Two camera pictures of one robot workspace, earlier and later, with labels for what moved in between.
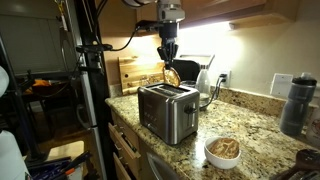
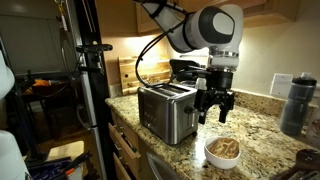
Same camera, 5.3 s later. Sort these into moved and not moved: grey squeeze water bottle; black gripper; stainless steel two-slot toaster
Moved: black gripper
Not moved: grey squeeze water bottle; stainless steel two-slot toaster
